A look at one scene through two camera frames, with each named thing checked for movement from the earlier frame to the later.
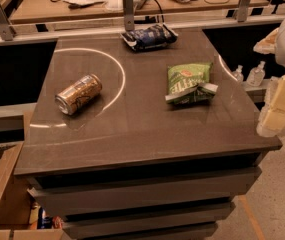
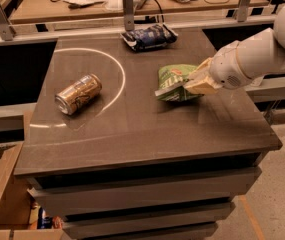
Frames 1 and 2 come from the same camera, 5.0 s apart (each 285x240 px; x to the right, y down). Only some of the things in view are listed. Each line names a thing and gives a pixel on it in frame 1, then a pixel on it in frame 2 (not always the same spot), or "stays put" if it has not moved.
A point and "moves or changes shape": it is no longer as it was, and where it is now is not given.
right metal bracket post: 241,14 stays put
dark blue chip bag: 149,37 stays put
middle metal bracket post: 128,7 stays put
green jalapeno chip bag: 190,83 moves or changes shape
